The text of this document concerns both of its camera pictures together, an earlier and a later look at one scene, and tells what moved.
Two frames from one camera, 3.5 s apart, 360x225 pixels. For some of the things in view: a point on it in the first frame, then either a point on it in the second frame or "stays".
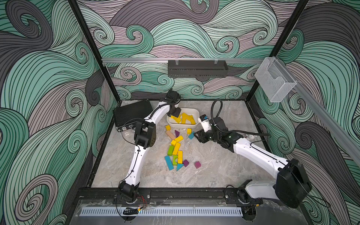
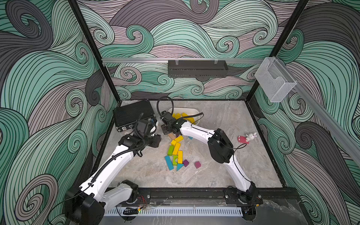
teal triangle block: (179, 166) stays
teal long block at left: (170, 165) stays
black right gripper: (201, 136) -> (163, 128)
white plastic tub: (188, 118) stays
